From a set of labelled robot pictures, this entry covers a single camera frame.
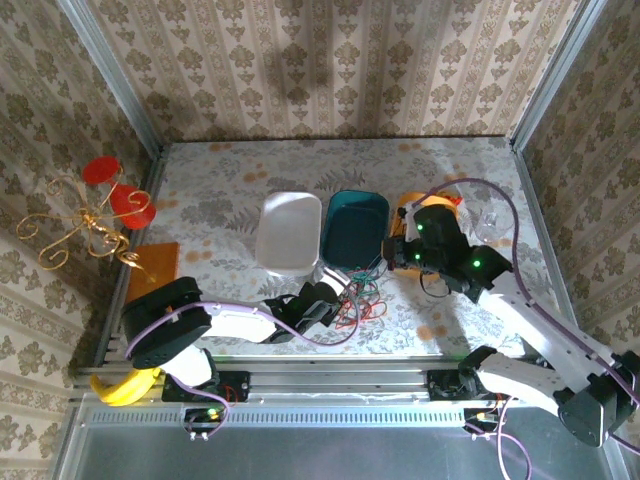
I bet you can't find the thin green cable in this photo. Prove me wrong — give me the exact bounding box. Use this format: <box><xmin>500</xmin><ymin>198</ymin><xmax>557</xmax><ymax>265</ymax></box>
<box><xmin>348</xmin><ymin>267</ymin><xmax>384</xmax><ymax>297</ymax></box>
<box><xmin>347</xmin><ymin>272</ymin><xmax>381</xmax><ymax>306</ymax></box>

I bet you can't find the thin black cable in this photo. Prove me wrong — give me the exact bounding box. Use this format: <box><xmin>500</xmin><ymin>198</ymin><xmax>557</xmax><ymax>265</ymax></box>
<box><xmin>418</xmin><ymin>272</ymin><xmax>452</xmax><ymax>302</ymax></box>

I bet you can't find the teal plastic bin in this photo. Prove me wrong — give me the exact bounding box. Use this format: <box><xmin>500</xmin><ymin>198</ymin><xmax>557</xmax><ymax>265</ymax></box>
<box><xmin>319</xmin><ymin>189</ymin><xmax>391</xmax><ymax>274</ymax></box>

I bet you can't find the orange plastic bin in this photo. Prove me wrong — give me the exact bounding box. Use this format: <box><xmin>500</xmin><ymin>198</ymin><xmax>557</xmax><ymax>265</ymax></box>
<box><xmin>392</xmin><ymin>191</ymin><xmax>462</xmax><ymax>280</ymax></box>

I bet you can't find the clear glass cup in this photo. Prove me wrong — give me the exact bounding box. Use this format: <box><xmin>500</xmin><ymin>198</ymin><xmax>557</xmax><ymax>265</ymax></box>
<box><xmin>473</xmin><ymin>201</ymin><xmax>517</xmax><ymax>245</ymax></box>

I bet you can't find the white plastic bin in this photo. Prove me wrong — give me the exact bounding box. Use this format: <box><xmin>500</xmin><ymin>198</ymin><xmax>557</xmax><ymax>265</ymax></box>
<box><xmin>255</xmin><ymin>191</ymin><xmax>323</xmax><ymax>277</ymax></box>

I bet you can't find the small circuit board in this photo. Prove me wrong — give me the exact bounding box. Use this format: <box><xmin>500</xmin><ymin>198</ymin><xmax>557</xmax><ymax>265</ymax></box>
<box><xmin>463</xmin><ymin>406</ymin><xmax>508</xmax><ymax>442</ymax></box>
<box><xmin>183</xmin><ymin>406</ymin><xmax>227</xmax><ymax>442</ymax></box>

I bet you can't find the orange flat board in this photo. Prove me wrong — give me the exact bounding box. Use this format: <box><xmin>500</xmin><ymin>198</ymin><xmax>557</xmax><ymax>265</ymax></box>
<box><xmin>124</xmin><ymin>242</ymin><xmax>182</xmax><ymax>304</ymax></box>

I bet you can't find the yellow banana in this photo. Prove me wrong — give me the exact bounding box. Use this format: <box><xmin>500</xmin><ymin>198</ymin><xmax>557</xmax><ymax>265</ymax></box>
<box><xmin>89</xmin><ymin>367</ymin><xmax>165</xmax><ymax>408</ymax></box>

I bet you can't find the red plastic goblet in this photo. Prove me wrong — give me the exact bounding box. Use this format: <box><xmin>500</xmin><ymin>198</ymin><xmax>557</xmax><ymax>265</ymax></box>
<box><xmin>82</xmin><ymin>155</ymin><xmax>158</xmax><ymax>231</ymax></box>

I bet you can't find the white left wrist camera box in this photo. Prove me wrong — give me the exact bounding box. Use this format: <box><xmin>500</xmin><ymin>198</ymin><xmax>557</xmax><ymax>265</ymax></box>
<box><xmin>319</xmin><ymin>268</ymin><xmax>352</xmax><ymax>297</ymax></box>

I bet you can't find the aluminium frame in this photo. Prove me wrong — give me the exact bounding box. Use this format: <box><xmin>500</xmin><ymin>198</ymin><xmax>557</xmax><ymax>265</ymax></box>
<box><xmin>49</xmin><ymin>0</ymin><xmax>640</xmax><ymax>480</ymax></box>

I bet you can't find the slotted metal cable duct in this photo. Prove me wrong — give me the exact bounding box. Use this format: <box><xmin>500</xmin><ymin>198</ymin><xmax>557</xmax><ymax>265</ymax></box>
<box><xmin>79</xmin><ymin>399</ymin><xmax>622</xmax><ymax>427</ymax></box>

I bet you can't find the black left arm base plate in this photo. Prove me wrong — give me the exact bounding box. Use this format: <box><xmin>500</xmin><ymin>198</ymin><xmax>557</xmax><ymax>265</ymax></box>
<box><xmin>162</xmin><ymin>370</ymin><xmax>252</xmax><ymax>403</ymax></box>

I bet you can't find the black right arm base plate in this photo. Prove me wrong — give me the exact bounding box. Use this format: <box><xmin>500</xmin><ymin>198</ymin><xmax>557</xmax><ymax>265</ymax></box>
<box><xmin>427</xmin><ymin>368</ymin><xmax>501</xmax><ymax>402</ymax></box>

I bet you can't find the gold wire ornament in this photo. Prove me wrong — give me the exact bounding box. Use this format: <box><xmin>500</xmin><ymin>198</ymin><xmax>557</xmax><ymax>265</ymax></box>
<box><xmin>16</xmin><ymin>174</ymin><xmax>157</xmax><ymax>284</ymax></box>

